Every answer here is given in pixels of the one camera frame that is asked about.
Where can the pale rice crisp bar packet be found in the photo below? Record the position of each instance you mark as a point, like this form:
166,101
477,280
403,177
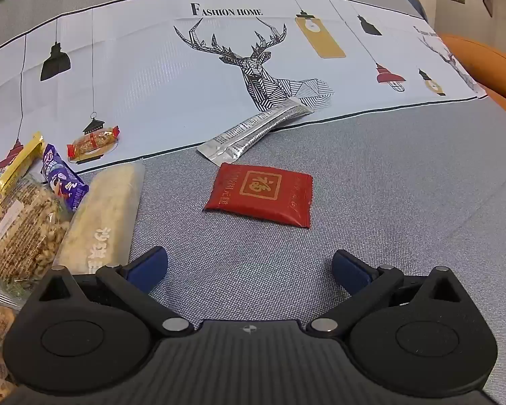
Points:
103,219

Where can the silver foil snack packet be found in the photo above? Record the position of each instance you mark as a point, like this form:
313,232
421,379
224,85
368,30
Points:
244,133

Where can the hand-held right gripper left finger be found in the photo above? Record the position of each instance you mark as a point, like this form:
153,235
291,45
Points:
148,269

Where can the orange cushion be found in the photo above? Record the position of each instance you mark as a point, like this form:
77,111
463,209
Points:
485,61

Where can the clear peanut brittle packet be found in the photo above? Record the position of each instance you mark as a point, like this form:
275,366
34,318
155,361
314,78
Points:
25,232

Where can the purple snack packet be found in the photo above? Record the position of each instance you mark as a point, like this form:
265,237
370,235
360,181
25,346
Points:
61,179

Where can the red snack packet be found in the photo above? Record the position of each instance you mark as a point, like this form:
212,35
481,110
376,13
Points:
259,196

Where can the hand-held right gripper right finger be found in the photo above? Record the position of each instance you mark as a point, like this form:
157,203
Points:
351,271

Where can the clear red-ended candy packet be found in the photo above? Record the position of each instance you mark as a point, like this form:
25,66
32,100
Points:
93,142

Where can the yellow snack bar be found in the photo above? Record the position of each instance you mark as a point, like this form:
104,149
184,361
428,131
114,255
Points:
14,166

